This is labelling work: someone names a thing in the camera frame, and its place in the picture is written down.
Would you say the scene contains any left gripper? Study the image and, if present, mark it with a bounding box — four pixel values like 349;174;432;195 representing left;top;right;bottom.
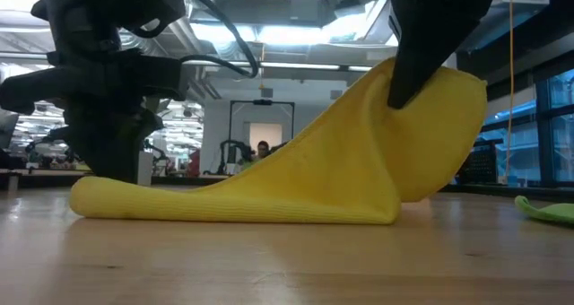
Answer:
0;0;189;185

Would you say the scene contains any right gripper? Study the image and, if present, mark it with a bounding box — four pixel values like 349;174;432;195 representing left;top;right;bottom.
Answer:
386;0;495;110

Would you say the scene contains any yellow microfiber towel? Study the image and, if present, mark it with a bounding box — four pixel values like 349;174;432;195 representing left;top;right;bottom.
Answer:
68;57;489;226

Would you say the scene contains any green microfiber towel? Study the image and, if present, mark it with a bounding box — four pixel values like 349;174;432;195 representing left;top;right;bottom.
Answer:
514;195;574;227

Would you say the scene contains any person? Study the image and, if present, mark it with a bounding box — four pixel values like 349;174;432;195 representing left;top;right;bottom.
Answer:
186;150;202;177
254;140;272;162

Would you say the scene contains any dark grey background monitor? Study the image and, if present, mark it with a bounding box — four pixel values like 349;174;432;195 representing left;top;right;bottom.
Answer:
0;109;20;149

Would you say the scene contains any long ceiling light strip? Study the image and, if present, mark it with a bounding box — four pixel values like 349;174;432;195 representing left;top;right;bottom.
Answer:
0;52;373;73

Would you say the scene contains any black background stand frame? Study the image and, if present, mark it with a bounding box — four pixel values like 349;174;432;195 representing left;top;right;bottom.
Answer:
228;99;296;162

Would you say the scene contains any black looped camera cable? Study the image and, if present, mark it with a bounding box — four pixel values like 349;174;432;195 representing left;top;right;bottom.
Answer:
172;0;260;80

